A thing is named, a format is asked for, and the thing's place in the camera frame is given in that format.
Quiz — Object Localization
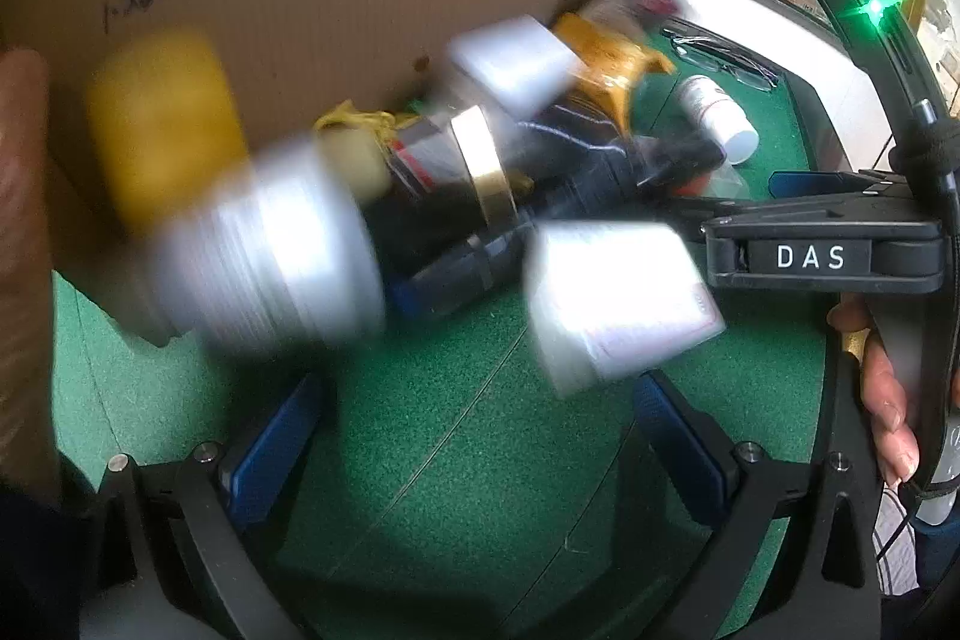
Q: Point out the small yellow cylinder jar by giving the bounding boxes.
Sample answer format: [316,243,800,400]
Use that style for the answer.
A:
[86,29,248,229]

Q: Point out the blue white medicine box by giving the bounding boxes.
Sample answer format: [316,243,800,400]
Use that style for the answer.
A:
[521,220,727,397]

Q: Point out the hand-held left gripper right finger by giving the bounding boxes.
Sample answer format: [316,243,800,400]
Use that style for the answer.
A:
[634,370,886,640]

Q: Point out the silver box red stripe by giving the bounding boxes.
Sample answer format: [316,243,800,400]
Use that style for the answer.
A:
[150,149,387,352]

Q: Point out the clear plastic bag red item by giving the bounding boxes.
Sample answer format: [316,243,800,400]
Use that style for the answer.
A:
[671,164,751,202]

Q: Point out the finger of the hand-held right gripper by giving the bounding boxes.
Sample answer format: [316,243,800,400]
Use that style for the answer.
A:
[769,167,912,202]
[637,190,755,232]

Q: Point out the yellow snack packet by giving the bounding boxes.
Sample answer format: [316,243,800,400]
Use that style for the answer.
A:
[555,14,676,131]

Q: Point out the blue cap black marker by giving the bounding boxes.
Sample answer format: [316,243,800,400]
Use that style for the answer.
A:
[386,231,530,320]

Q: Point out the black frame eyeglasses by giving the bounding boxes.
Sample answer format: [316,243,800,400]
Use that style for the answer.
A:
[660,29,781,90]

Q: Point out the black gold cosmetic tube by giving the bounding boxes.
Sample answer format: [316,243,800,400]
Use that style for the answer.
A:
[379,106,601,236]

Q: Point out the person's blue trousers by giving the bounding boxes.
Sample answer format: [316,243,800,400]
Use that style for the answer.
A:
[911,520,960,592]

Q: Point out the plain white box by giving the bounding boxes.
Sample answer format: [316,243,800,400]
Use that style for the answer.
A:
[442,15,586,116]

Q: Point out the white pill bottle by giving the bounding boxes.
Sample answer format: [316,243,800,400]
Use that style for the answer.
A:
[677,75,760,165]

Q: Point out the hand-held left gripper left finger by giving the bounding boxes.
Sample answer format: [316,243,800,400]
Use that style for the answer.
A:
[75,374,323,640]

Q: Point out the person's right hand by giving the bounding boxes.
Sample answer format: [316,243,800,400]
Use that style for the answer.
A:
[827,297,922,489]

